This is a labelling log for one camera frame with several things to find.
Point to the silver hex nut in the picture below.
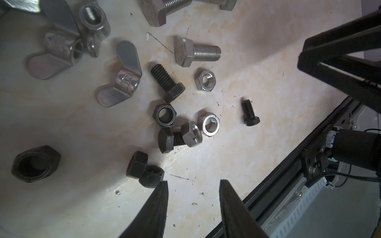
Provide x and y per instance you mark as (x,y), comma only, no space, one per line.
(209,124)
(205,81)
(191,134)

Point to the black hex nut lower pair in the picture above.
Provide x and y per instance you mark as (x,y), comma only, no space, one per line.
(152,176)

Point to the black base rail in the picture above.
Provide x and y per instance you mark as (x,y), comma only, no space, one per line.
(311,160)

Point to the silver wing nut lone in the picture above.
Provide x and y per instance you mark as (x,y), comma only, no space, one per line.
(127,79)

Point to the silver hex bolt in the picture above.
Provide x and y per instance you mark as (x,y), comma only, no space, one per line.
(156,11)
(226,5)
(187,51)

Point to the dark hex nut shiny rim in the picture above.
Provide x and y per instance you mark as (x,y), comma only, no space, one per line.
(164,115)

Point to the black hex bolt short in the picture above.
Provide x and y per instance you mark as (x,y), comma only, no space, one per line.
(167,140)

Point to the silver hex bolt right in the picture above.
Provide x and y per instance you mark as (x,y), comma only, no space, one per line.
(226,5)

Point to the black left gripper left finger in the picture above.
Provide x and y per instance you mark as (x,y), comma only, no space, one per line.
(150,221)

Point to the silver hex bolt upper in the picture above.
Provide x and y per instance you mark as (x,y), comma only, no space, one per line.
(156,11)

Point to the black hex nut lone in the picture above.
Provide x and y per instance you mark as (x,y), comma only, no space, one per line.
(36,164)

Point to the silver wing nut far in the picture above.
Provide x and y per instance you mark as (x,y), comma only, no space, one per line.
(31,6)

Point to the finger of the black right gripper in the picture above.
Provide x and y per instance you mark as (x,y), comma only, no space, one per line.
(328,57)

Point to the silver wing nut pair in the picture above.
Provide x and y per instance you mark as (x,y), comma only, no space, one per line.
(62,42)
(97,26)

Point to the white slotted cable duct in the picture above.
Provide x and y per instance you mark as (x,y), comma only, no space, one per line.
(291,210)

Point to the silver hex bolt lower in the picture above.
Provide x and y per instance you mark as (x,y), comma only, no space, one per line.
(187,51)

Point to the black hex bolt upright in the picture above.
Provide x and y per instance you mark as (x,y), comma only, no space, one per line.
(172,89)

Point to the black hex nut upper pair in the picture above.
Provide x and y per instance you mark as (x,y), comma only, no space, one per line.
(137,165)

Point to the black hex nut pair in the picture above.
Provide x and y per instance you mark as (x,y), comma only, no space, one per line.
(152,176)
(137,165)

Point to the silver wing nut pair right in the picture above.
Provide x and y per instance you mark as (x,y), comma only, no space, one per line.
(97,26)

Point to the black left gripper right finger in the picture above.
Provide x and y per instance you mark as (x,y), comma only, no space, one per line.
(236,219)

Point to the silver wing nut pair left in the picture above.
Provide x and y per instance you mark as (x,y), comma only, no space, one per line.
(62,42)

